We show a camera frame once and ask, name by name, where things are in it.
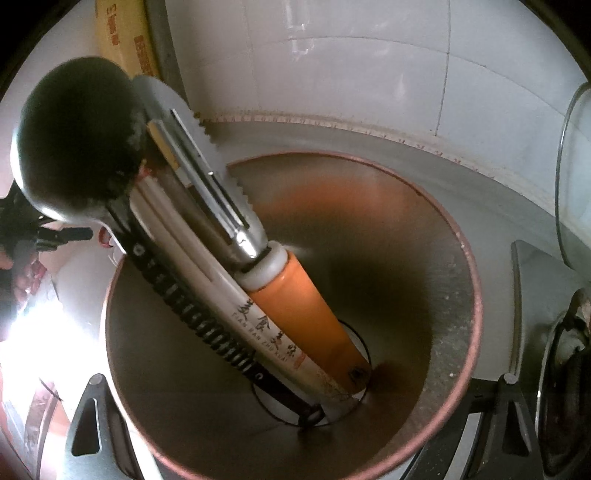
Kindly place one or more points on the round gas burner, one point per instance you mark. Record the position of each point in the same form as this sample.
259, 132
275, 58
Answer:
568, 369

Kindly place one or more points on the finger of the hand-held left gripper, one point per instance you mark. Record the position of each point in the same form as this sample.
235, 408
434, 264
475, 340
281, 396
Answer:
69, 234

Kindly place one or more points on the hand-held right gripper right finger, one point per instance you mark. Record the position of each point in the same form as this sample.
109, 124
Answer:
510, 468

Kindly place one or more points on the glass pot lid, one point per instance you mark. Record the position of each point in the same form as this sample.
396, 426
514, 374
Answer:
577, 207

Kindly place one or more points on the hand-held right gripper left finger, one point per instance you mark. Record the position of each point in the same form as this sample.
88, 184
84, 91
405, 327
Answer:
113, 443

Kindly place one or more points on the stainless steel gas stove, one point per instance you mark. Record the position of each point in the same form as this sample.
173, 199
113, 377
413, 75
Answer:
531, 300

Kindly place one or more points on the yellow cling film roll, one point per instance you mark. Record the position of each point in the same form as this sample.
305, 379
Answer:
124, 37

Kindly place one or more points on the red metal canister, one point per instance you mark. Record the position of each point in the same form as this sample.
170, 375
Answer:
415, 300

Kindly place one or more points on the grey wall corner pipe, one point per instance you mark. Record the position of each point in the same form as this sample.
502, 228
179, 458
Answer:
166, 46

